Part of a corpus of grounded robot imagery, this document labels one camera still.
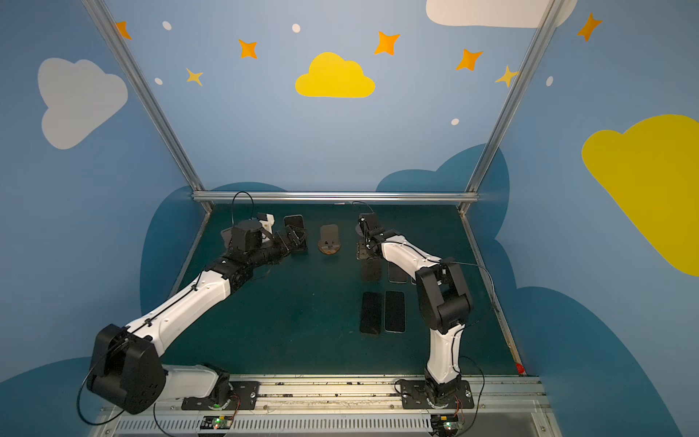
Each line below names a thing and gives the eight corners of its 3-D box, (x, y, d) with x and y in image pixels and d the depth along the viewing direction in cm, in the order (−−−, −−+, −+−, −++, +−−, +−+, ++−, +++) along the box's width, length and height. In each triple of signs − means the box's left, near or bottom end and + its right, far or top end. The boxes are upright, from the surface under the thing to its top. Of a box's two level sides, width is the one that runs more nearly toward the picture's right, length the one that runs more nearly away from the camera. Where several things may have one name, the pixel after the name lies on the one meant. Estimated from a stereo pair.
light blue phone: (384, 332, 89) (385, 329, 86) (381, 294, 98) (382, 290, 95) (407, 332, 89) (409, 329, 87) (402, 294, 98) (404, 290, 95)
